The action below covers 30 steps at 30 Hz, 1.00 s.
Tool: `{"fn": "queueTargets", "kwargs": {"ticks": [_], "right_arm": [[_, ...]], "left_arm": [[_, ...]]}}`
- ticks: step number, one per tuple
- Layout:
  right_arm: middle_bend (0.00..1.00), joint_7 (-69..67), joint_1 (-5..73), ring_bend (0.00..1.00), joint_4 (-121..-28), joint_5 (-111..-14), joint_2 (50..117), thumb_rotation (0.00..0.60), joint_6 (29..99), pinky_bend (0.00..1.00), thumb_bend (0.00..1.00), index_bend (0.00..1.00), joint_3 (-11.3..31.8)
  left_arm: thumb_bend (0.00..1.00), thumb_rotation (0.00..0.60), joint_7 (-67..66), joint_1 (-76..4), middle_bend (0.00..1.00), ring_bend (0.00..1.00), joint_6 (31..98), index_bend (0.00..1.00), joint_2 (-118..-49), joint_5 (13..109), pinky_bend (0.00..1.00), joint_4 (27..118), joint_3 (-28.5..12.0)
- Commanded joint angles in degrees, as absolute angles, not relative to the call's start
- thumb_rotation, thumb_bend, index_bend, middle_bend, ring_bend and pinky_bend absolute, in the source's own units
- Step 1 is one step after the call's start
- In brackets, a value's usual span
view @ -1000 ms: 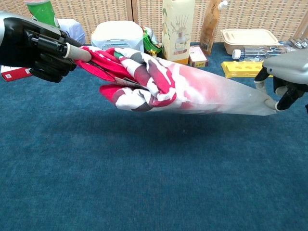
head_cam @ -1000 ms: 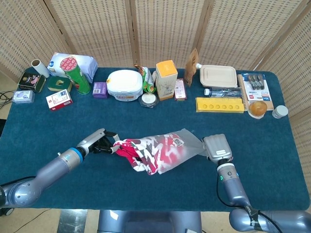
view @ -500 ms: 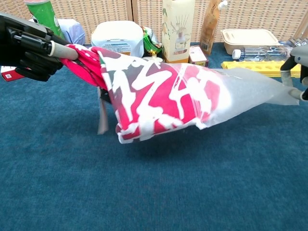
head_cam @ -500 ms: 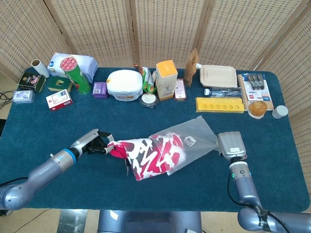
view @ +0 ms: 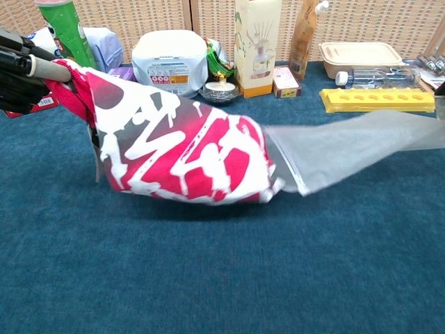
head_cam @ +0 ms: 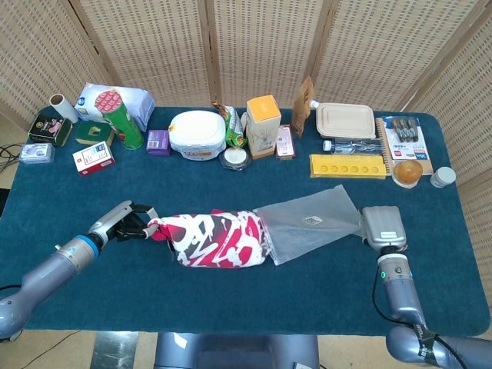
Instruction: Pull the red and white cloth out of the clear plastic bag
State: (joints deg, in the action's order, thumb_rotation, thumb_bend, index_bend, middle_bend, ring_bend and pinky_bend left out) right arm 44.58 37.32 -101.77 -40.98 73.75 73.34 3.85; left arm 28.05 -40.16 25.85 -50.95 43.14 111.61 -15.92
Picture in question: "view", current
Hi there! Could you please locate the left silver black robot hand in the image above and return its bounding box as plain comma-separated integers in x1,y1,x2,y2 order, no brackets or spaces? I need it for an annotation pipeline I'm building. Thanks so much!
0,27,76,116

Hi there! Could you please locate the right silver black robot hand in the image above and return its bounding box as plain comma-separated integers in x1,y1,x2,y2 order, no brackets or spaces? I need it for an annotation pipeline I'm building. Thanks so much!
434,93,445,122

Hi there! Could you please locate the translucent zip bag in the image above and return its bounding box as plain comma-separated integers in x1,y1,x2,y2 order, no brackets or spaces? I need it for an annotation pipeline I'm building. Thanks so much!
264,110,445,198

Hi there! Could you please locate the red white printed garment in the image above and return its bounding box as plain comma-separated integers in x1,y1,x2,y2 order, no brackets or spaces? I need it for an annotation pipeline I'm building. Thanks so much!
44,58,286,206

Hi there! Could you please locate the white blue snack bag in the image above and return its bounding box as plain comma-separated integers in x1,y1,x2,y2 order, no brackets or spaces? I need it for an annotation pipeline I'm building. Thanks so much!
27,26,124,74

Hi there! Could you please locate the green snack packet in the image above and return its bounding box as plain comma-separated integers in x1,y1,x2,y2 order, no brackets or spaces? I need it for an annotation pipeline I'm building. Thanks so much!
204,36,235,83

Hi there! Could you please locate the kraft spiral notebook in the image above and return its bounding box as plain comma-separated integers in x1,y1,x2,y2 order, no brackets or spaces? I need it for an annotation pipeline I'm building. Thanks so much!
419,78,445,105

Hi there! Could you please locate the red white carton box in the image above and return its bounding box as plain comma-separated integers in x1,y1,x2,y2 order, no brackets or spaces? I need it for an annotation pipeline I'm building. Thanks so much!
5,95,58,119

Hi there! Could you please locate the white blister pack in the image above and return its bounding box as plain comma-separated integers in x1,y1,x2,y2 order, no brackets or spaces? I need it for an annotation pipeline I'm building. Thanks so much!
403,54,445,93

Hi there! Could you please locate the yellow ice tray mould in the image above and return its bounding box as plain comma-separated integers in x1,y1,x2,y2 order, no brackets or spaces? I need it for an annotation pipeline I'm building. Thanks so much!
318,88,439,114

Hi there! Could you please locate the green chips can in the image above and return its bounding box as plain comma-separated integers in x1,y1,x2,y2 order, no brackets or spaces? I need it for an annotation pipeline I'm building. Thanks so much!
36,0,98,70

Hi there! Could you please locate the clear plastic water bottle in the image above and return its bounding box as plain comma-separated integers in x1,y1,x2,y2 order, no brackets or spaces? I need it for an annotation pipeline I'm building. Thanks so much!
334,65,421,90

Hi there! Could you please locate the beige lidded lunch container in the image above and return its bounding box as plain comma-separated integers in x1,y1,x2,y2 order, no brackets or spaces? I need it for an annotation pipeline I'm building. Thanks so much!
318,41,404,80

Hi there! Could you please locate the small purple box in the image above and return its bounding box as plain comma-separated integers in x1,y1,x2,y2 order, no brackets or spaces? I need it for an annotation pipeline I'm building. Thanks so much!
107,66,138,83

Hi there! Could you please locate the woven folding screen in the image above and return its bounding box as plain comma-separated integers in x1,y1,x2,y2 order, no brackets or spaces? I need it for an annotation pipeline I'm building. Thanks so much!
0,0,445,65

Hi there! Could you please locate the brown spout pouch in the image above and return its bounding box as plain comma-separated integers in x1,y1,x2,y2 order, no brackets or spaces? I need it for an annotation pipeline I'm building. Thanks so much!
289,0,330,81

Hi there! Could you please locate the white wet wipes tub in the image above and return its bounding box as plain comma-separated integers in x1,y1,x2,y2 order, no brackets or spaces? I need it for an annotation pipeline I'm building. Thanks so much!
131,29,209,99

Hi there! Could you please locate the small pink box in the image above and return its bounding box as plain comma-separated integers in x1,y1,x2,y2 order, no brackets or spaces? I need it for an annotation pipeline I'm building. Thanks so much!
272,65,302,100

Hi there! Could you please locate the tall beige orange carton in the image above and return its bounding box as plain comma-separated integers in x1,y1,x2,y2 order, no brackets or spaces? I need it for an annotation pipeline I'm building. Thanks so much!
234,0,283,100

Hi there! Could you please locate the blue carpet table cover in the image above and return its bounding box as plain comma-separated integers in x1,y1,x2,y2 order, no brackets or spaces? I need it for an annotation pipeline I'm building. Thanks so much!
0,61,445,334

